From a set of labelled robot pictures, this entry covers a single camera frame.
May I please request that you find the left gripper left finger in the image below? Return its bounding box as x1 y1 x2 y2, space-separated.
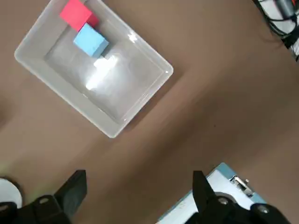
0 169 87 224

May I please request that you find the red block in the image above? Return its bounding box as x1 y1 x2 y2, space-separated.
59 0 100 33

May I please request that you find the light blue block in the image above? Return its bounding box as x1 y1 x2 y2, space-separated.
73 22 110 58

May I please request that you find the long black table cable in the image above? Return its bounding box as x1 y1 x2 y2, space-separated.
253 0 299 63

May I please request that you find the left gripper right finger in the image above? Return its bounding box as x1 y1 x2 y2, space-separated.
186 170 290 224

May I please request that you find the clear plastic tray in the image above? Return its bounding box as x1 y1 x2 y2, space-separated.
13 0 174 139

